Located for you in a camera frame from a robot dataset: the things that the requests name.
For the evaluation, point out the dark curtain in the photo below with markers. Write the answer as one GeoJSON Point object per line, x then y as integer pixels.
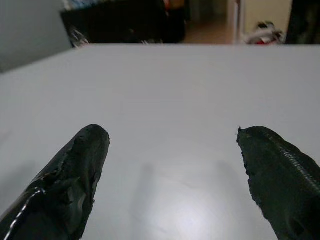
{"type": "Point", "coordinates": [303, 21]}

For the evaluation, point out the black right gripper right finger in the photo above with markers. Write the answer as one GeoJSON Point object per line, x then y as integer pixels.
{"type": "Point", "coordinates": [282, 180]}

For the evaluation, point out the white door frame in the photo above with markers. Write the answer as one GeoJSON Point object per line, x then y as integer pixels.
{"type": "Point", "coordinates": [236, 21]}

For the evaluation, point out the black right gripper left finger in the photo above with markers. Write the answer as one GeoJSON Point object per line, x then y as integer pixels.
{"type": "Point", "coordinates": [62, 185]}

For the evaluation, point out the red and white object pile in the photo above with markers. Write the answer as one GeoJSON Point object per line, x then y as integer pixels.
{"type": "Point", "coordinates": [265, 33]}

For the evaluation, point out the black cabinet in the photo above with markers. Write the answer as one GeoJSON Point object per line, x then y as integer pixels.
{"type": "Point", "coordinates": [125, 22]}

